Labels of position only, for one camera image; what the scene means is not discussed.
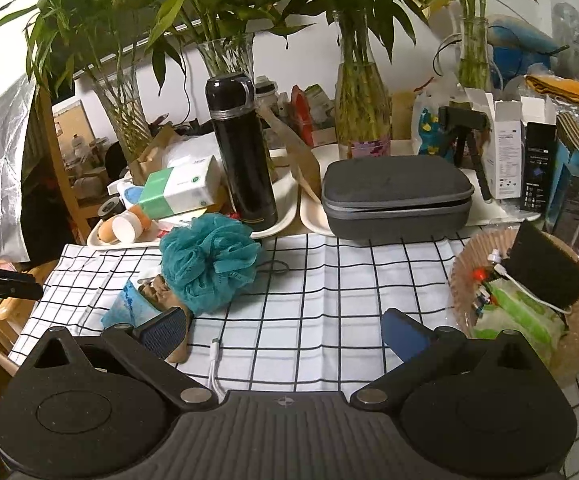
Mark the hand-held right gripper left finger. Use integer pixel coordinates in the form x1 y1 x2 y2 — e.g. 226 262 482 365
29 306 220 411

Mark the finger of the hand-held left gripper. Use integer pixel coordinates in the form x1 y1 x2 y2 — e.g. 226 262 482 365
0 262 44 301

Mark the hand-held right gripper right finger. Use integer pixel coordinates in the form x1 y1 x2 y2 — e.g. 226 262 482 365
348 308 545 409

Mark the blue tissue packet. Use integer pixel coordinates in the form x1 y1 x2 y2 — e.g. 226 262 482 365
102 280 163 331

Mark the teal mesh bath pouf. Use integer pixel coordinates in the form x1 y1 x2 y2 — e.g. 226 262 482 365
159 213 265 315

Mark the black checked white tablecloth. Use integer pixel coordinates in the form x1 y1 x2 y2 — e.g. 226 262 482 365
8 232 579 458

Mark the tan egg-shaped pouch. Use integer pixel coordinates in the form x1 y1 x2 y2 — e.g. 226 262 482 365
96 220 120 245

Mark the green wipes packet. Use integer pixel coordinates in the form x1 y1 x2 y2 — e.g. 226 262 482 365
473 319 568 367
484 277 565 332

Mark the white round jar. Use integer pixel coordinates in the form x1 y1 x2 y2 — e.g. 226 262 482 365
112 209 150 242

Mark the flat white barcode box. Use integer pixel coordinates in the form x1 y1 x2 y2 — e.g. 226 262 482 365
156 210 205 232

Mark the black tape roll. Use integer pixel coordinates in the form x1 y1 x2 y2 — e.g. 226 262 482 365
98 197 126 221

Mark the white blue spray bottle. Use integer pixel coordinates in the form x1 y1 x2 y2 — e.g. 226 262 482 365
108 180 146 211

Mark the grey zip case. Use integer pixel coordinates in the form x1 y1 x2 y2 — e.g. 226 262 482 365
321 155 475 244

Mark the green white tissue box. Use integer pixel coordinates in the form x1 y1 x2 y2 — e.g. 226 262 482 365
136 155 225 220

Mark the black sponge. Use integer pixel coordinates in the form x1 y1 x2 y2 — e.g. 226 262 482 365
503 219 579 309

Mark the black round object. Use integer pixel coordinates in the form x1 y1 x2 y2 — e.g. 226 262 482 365
104 140 130 181

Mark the long white tray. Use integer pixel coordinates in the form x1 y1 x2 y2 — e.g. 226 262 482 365
86 175 301 252

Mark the cork board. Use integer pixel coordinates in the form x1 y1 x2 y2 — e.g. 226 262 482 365
52 100 98 161

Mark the kraft paper bag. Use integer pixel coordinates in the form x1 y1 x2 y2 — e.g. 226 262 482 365
256 105 323 201
129 125 183 187

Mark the black thermos bottle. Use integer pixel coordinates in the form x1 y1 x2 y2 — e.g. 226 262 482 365
205 74 278 232

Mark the glass vase with lucky bamboo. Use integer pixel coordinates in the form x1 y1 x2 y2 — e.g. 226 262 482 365
134 0 315 111
0 0 190 164
409 0 540 92
289 0 435 160

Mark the open white carton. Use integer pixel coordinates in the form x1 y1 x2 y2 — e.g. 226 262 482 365
464 87 525 201

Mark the patterned white plastic bag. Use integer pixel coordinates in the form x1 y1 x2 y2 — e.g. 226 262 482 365
412 85 465 156

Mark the black product carton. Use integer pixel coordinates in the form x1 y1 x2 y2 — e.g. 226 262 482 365
522 122 558 211

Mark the blue product carton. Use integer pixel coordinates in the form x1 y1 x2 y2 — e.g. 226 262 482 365
544 140 579 231

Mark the black mini tripod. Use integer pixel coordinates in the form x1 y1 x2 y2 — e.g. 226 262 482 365
439 105 495 204

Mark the green white packet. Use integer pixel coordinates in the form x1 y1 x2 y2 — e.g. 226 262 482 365
304 85 335 131

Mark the red orange packet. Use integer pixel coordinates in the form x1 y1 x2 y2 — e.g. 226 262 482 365
289 85 315 149

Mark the clear black-capped sport bottle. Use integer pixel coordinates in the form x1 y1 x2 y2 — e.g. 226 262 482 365
254 76 276 111

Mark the yellow cloth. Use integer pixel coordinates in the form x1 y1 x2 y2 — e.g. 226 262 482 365
524 74 579 114

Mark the blue plush toy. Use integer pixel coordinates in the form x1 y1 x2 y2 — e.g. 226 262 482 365
487 12 571 84

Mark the white usb cable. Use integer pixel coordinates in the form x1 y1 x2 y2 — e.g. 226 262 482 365
206 337 233 399

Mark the wooden frame post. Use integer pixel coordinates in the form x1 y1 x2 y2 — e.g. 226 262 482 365
36 85 93 241

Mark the grey cord loop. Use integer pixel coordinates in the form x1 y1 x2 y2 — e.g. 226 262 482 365
256 260 291 276

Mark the white charging cable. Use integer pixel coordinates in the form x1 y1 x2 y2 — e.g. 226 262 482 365
489 252 573 316

